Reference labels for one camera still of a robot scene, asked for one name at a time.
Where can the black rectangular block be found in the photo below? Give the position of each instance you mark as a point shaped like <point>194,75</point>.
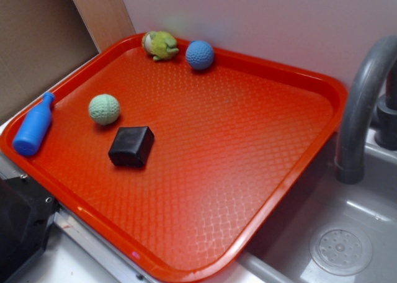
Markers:
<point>131,146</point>

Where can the green plush frog toy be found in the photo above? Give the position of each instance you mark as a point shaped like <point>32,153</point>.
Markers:
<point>160,45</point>

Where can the dark grey faucet handle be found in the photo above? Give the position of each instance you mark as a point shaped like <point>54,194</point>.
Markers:
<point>385,136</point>

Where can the light wooden board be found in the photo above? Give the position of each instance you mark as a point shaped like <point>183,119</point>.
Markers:
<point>107,21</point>

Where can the brown cardboard panel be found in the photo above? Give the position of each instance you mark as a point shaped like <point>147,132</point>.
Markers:
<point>42,41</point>

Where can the orange plastic tray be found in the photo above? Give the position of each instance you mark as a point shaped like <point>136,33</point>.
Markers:
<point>229,143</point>

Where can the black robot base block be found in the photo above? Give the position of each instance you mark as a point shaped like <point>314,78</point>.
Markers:
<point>27,213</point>

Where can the blue textured ball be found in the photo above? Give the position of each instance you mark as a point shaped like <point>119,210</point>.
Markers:
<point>199,55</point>

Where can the grey toy sink basin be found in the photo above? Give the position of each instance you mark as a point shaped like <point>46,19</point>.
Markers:
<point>280,250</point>

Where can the round sink drain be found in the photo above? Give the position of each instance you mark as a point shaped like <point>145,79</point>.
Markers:
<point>341,249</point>

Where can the blue plastic bottle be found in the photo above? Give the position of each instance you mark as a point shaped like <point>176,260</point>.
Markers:
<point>34,127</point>

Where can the green textured ball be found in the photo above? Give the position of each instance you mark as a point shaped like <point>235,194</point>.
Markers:
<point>104,109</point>

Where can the grey curved faucet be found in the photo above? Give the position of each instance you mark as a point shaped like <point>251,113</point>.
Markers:
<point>369,84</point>

